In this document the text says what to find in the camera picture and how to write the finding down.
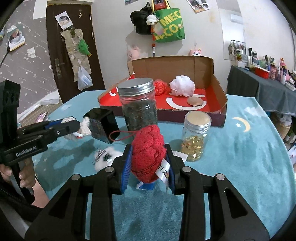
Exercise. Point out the teal plush table cover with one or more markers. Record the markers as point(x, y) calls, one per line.
point(247, 150)

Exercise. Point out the pink plush toy centre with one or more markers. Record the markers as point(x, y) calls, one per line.
point(195, 52)

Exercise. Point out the white panda plush keychain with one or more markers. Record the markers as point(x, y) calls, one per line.
point(152, 20)

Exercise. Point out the glass jar gold capsules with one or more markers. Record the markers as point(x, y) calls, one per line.
point(194, 135)

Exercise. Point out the black bag on wall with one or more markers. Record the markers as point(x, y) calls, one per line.
point(139, 20)

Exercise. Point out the white mesh bath pouf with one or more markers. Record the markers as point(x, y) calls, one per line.
point(182, 86)

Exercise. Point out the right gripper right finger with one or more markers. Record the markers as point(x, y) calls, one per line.
point(231, 217)

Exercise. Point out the phone on floor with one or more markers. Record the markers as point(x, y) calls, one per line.
point(41, 117)

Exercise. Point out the dark grey covered side table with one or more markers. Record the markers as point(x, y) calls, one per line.
point(270, 94)

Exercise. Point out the black glossy box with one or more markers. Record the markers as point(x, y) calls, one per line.
point(103, 125)

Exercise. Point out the red basin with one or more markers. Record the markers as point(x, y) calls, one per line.
point(262, 72)

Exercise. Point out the left hand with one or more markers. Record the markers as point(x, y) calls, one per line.
point(26, 175)

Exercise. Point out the photo poster on wall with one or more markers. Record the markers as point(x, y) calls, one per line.
point(199, 6)

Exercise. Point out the white plastic bag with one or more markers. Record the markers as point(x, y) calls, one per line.
point(84, 79)

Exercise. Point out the pink plush toy left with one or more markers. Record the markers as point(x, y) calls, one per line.
point(133, 53)

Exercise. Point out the red brain plush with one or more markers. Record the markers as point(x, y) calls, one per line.
point(143, 156)

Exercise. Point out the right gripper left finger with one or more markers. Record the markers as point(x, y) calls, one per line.
point(64, 216)

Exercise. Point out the glass jar dark tea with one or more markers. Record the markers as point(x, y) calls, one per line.
point(137, 97)

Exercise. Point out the crumpled white tissue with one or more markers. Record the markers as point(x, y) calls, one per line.
point(183, 156)

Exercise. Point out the green plush on door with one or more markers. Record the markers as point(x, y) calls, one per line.
point(84, 48)

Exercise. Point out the red mesh bath pouf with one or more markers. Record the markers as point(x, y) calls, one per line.
point(160, 87)

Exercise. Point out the white fluffy scrunchie with bow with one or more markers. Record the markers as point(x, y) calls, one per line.
point(105, 158)

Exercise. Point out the wall mirror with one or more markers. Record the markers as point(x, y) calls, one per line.
point(232, 29)

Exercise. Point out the pink plush toy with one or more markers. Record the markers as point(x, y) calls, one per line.
point(195, 52)
point(133, 53)

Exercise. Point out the mop pole orange grip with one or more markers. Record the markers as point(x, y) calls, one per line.
point(153, 50)

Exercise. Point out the green tote bag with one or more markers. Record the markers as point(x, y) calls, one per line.
point(170, 26)

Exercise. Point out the beige round powder puff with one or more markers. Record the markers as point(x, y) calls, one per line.
point(195, 101)

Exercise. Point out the dark brown door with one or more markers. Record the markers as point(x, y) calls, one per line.
point(66, 25)

